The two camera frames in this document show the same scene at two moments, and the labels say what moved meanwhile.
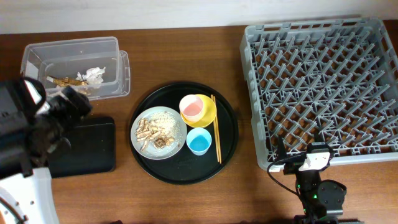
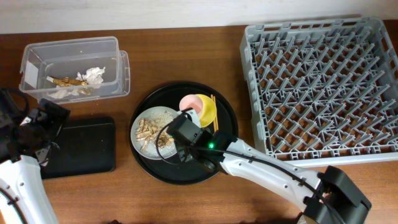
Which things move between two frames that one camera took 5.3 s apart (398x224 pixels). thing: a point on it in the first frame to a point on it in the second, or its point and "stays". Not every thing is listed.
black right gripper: (294, 168) to (181, 126)
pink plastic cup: (191, 107) stays
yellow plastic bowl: (209, 111) stays
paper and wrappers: (93, 75) stays
